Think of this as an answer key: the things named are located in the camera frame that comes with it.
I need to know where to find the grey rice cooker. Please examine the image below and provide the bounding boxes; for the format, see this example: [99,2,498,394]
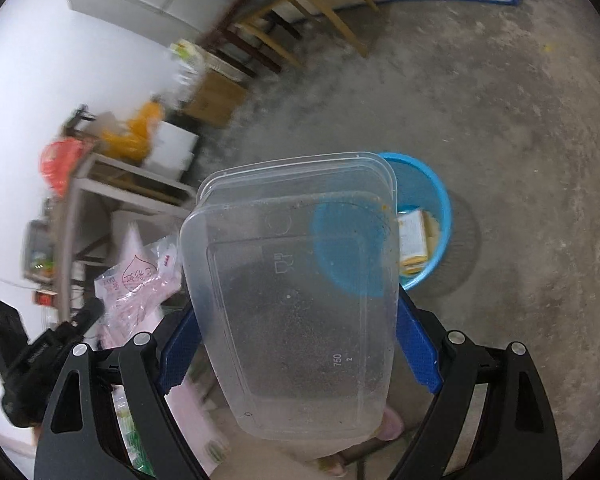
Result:
[22,220,56,281]

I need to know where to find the yellow plastic bag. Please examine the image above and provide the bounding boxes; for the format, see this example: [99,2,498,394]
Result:
[102,100,163,161]

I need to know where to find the red plastic bag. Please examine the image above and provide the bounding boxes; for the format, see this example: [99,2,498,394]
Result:
[40,140,88,196]

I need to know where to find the pink slipper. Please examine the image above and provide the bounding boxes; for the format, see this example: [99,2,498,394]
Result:
[377,406,406,442]

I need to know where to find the blue plastic basket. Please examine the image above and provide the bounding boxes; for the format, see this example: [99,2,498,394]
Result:
[312,152,453,297]

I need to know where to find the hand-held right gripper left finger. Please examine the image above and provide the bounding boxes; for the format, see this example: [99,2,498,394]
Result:
[32,305,216,480]

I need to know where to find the yellow cardboard box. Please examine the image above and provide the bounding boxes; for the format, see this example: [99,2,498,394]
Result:
[397,208,441,276]

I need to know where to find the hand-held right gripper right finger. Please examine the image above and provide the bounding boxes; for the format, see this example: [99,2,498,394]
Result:
[387,290,563,480]

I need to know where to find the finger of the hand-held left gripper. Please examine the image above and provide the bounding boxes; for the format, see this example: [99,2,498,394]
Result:
[60,297,106,346]

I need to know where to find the white side table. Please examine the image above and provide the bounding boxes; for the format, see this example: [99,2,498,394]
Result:
[45,150,196,321]

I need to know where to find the clear plastic food container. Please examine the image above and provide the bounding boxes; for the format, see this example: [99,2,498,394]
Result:
[180,151,400,443]

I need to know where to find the brown cardboard box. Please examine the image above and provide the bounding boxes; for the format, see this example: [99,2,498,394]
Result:
[182,67,248,128]

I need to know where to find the dark wooden stool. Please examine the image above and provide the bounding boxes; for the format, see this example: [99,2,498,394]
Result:
[197,0,306,78]

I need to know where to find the green and white packets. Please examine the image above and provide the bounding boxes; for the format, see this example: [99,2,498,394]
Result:
[167,40,206,96]

